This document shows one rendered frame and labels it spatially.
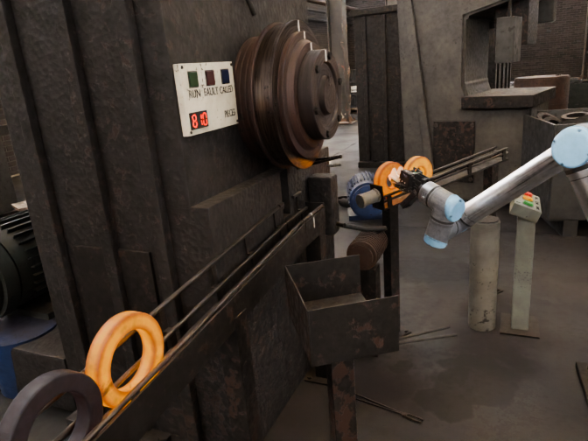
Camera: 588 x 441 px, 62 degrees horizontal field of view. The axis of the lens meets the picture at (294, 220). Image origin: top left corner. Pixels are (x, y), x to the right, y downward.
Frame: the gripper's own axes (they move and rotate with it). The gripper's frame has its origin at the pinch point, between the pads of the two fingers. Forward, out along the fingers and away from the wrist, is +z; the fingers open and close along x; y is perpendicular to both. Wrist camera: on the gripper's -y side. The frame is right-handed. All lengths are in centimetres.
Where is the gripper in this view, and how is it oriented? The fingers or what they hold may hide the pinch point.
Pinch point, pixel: (390, 175)
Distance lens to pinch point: 211.5
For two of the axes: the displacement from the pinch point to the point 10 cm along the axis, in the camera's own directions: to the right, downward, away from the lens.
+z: -5.3, -4.7, 7.1
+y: 0.6, -8.5, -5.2
